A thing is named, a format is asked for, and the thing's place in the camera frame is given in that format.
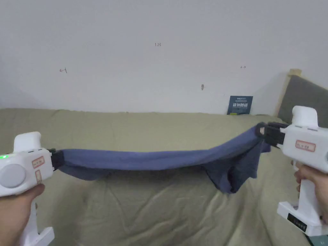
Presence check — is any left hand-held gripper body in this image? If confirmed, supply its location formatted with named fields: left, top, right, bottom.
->
left=0, top=132, right=64, bottom=246

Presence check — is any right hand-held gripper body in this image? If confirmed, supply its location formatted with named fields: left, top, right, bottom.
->
left=264, top=105, right=328, bottom=235

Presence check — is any dark blue shirt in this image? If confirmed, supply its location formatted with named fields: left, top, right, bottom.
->
left=58, top=127, right=272, bottom=194

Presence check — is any person's right hand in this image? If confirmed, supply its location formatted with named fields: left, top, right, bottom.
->
left=293, top=161, right=328, bottom=226

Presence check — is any person's left hand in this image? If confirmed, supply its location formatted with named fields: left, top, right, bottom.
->
left=0, top=183, right=45, bottom=246

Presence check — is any dark blue card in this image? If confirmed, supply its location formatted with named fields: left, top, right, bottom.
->
left=226, top=95, right=254, bottom=116

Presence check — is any grey padded headboard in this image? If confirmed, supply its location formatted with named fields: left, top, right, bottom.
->
left=274, top=69, right=328, bottom=128

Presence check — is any bed with beige sheet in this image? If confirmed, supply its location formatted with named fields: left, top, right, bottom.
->
left=0, top=107, right=328, bottom=246

